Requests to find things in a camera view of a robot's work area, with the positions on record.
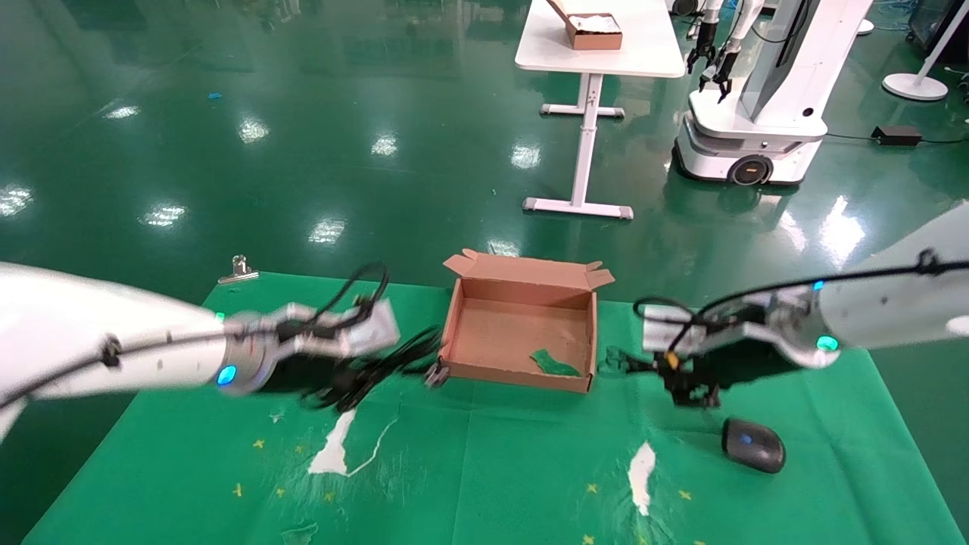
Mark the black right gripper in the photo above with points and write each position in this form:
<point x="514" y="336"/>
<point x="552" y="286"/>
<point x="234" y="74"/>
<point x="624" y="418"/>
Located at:
<point x="746" y="363"/>

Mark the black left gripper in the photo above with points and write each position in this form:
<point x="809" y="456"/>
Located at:
<point x="303" y="375"/>

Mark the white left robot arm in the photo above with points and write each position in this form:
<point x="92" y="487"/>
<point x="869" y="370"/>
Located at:
<point x="91" y="341"/>

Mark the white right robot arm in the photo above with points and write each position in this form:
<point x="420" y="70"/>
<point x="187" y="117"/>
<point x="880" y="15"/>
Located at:
<point x="893" y="310"/>

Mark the open brown cardboard box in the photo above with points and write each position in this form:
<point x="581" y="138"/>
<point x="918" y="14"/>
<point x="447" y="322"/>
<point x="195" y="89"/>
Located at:
<point x="515" y="333"/>

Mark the black computer mouse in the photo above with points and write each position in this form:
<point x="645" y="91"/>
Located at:
<point x="757" y="450"/>

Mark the green cloth scrap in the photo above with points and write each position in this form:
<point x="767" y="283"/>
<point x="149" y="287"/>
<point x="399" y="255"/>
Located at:
<point x="553" y="365"/>

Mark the green table cloth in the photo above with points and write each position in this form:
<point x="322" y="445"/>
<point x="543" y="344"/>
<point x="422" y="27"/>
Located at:
<point x="492" y="469"/>

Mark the silver metal binder clip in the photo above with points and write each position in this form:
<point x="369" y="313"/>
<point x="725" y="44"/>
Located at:
<point x="238" y="272"/>

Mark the white wheeled mobile robot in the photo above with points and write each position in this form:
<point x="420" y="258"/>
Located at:
<point x="764" y="113"/>

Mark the black gripper of mobile robot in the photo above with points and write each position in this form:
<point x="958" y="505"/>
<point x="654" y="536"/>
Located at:
<point x="723" y="72"/>
<point x="699" y="59"/>

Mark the black power adapter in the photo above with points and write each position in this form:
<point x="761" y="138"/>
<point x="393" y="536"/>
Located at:
<point x="895" y="136"/>

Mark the white table with legs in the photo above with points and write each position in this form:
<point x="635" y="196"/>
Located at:
<point x="636" y="53"/>

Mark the small carton with white filling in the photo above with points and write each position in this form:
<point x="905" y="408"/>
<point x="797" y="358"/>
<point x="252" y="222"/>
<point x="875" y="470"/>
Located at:
<point x="594" y="39"/>

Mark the white round stand with pole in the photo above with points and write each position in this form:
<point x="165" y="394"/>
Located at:
<point x="912" y="87"/>

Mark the dark equipment case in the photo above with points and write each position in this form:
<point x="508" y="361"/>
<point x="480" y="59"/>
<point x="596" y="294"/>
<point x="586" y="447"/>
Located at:
<point x="927" y="23"/>

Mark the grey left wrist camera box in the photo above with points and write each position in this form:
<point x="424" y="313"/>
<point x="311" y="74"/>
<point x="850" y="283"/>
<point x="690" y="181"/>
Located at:
<point x="371" y="329"/>

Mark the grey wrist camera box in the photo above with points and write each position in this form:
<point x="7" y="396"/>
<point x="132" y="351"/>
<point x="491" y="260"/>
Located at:
<point x="666" y="329"/>
<point x="371" y="329"/>

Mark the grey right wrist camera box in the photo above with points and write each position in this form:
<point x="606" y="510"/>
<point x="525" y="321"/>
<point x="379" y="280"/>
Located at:
<point x="666" y="329"/>

